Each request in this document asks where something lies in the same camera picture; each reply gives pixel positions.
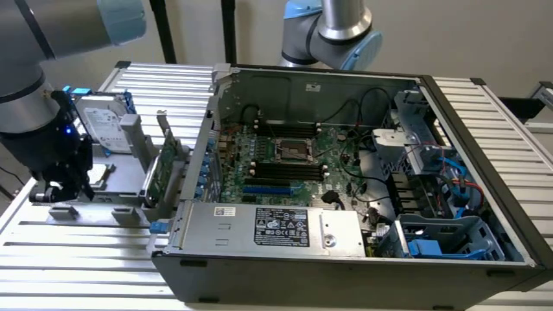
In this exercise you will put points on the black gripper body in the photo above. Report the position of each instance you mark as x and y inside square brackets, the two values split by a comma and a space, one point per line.
[47, 155]

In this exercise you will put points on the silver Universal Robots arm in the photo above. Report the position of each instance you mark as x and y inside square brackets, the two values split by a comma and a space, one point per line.
[26, 32]

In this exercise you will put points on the short black expansion slot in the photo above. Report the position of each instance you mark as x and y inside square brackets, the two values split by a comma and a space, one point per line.
[251, 198]

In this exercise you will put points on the blue expansion slot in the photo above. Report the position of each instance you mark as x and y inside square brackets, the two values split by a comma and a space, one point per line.
[266, 189]

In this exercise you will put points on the black RAM slot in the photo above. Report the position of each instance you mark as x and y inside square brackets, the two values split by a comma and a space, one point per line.
[287, 168]
[287, 177]
[287, 123]
[287, 126]
[287, 133]
[287, 165]
[287, 173]
[287, 130]

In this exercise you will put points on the silver CPU chip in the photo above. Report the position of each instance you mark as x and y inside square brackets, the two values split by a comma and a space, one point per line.
[100, 171]

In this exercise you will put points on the grey parts rack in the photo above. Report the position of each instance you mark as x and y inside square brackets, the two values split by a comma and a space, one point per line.
[126, 168]

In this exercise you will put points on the hard disk in blue caddy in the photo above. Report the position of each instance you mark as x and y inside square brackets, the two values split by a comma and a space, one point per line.
[104, 120]

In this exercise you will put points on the green graphics card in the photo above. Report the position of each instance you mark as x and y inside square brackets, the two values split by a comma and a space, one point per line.
[166, 162]

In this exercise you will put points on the blue case latch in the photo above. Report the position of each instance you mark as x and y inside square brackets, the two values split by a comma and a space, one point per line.
[159, 226]

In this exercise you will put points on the black table corner cap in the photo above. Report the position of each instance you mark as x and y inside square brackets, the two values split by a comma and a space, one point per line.
[122, 64]
[479, 81]

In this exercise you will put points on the silver power supply unit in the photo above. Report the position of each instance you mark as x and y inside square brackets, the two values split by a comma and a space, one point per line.
[242, 230]

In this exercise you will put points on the CPU socket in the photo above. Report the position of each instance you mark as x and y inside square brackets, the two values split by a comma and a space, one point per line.
[294, 149]

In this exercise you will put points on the green motherboard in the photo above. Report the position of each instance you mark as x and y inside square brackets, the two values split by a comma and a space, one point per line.
[332, 181]

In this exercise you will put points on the black open PC case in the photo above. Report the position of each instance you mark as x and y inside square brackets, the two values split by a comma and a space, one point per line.
[328, 278]

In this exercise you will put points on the grey metal drive cage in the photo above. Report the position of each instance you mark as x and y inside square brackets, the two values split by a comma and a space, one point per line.
[411, 129]

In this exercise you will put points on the blue plastic disk bay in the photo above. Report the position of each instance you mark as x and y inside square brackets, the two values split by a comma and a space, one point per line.
[458, 236]

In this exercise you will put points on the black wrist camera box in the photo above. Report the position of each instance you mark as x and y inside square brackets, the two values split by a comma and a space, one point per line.
[63, 107]

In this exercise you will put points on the black stand post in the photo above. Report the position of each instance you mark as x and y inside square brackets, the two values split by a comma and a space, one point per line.
[166, 32]
[230, 32]

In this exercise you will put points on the grey fan bracket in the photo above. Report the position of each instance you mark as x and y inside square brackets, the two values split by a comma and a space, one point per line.
[388, 137]

